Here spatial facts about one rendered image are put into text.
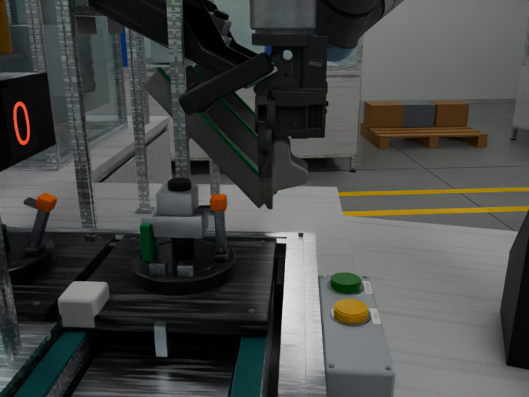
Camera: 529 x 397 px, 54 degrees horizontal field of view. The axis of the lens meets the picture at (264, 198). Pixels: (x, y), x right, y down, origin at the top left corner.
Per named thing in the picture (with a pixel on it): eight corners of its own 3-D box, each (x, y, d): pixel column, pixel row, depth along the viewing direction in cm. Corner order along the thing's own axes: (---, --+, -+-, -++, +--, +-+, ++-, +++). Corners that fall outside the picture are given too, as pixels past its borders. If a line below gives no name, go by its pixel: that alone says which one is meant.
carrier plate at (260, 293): (276, 249, 81) (276, 236, 81) (268, 336, 59) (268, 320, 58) (125, 245, 83) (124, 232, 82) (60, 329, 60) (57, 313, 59)
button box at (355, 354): (366, 313, 73) (369, 273, 71) (391, 423, 53) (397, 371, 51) (316, 312, 73) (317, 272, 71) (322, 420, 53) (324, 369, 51)
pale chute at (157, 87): (275, 187, 100) (292, 172, 98) (258, 209, 88) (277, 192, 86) (173, 79, 98) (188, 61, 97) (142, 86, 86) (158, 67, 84)
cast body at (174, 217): (209, 226, 70) (207, 176, 68) (203, 239, 66) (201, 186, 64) (147, 224, 71) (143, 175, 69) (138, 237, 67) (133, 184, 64)
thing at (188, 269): (195, 272, 65) (194, 261, 65) (193, 277, 64) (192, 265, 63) (179, 271, 65) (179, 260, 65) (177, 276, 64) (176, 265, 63)
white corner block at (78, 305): (112, 309, 64) (109, 280, 63) (98, 331, 60) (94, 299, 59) (75, 309, 64) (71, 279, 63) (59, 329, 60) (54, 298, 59)
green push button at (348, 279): (359, 285, 70) (360, 272, 69) (362, 300, 66) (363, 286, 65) (328, 284, 70) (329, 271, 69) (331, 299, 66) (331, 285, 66)
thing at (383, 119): (454, 132, 647) (458, 99, 634) (486, 146, 571) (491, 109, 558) (360, 134, 637) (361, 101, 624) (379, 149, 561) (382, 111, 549)
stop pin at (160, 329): (170, 350, 60) (168, 320, 59) (168, 357, 59) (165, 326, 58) (158, 350, 60) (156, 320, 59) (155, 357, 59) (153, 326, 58)
